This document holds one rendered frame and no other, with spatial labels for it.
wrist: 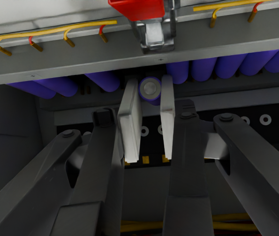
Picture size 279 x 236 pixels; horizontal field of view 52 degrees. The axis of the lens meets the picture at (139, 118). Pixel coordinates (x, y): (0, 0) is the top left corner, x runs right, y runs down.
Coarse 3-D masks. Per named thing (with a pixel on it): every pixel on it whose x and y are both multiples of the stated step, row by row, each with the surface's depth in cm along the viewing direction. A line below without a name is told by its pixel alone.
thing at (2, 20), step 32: (0, 0) 14; (32, 0) 14; (64, 0) 14; (96, 0) 14; (192, 0) 15; (0, 32) 17; (0, 96) 27; (192, 96) 29; (224, 96) 29; (256, 96) 28; (0, 128) 26
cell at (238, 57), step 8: (224, 56) 20; (232, 56) 19; (240, 56) 19; (216, 64) 23; (224, 64) 21; (232, 64) 21; (240, 64) 21; (216, 72) 24; (224, 72) 23; (232, 72) 23
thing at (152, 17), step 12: (108, 0) 6; (120, 0) 6; (132, 0) 6; (144, 0) 6; (156, 0) 6; (120, 12) 7; (132, 12) 8; (144, 12) 8; (156, 12) 8; (144, 24) 13; (156, 24) 13; (156, 36) 13
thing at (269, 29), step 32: (256, 0) 14; (32, 32) 16; (64, 32) 16; (128, 32) 17; (192, 32) 16; (224, 32) 16; (256, 32) 16; (0, 64) 18; (32, 64) 17; (64, 64) 17; (96, 64) 17; (128, 64) 17
